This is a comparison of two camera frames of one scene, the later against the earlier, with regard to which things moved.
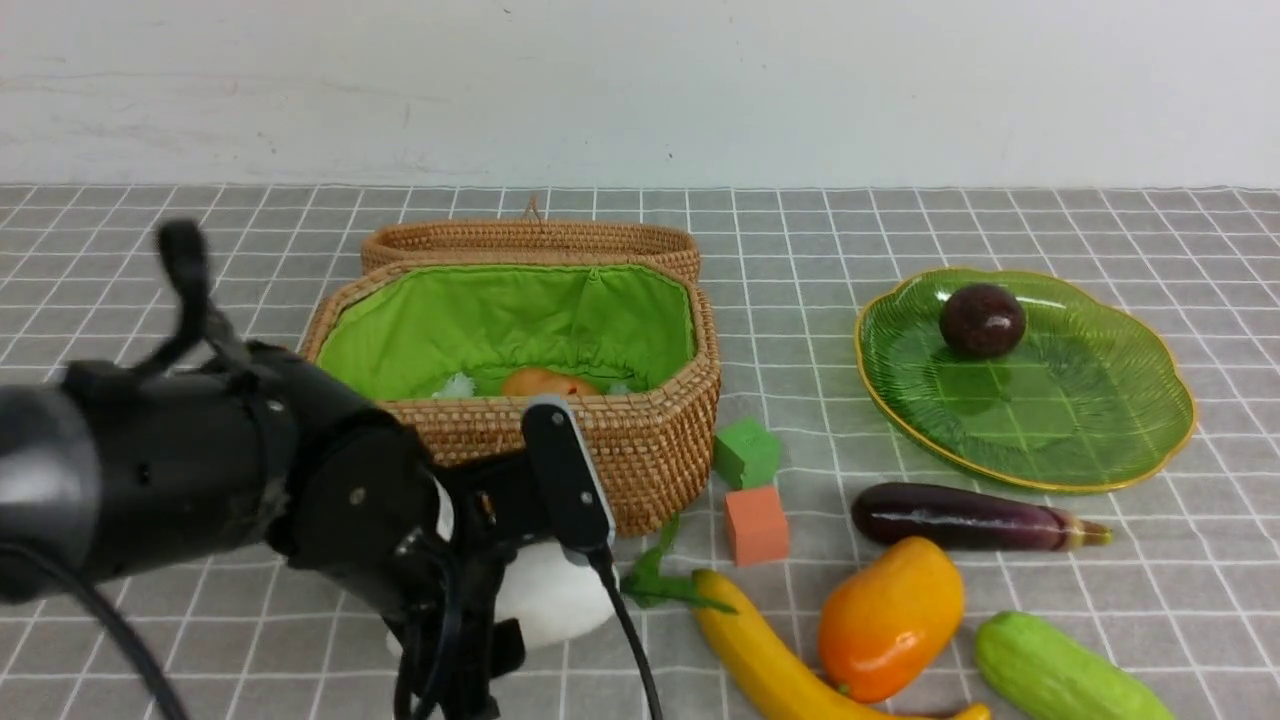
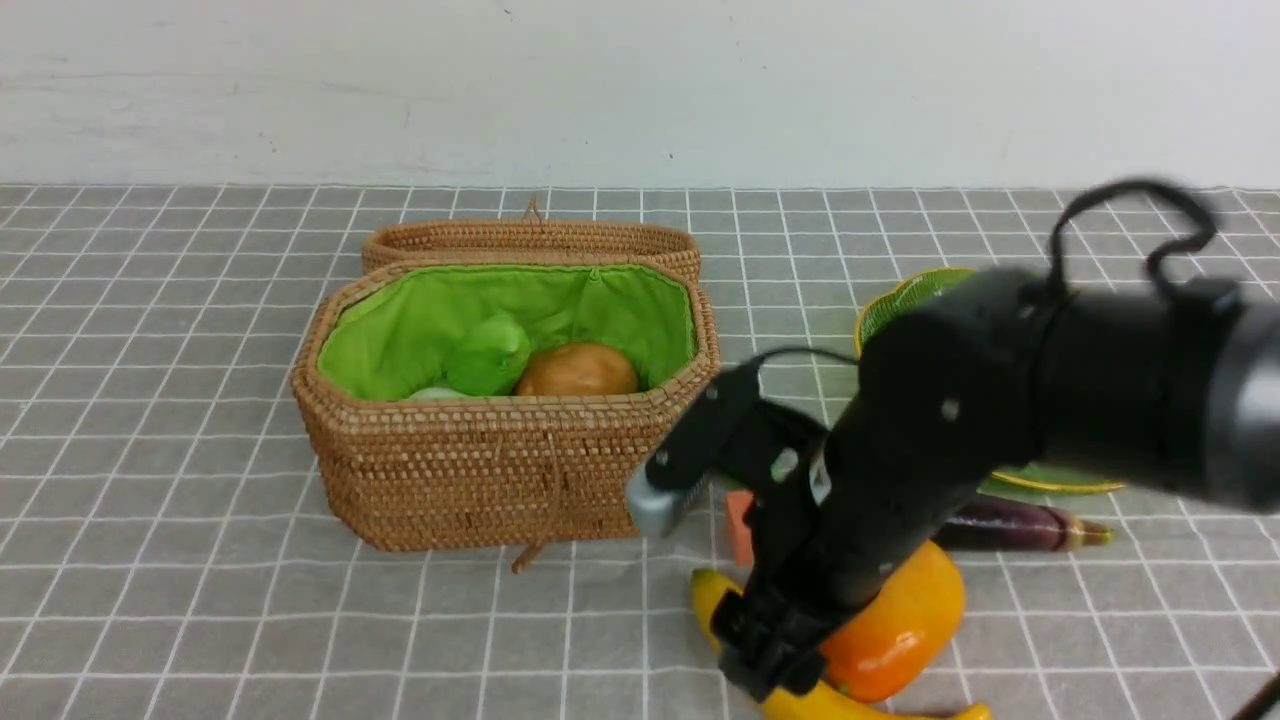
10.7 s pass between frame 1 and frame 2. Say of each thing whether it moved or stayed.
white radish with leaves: moved
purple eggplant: stayed
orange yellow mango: stayed
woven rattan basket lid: stayed
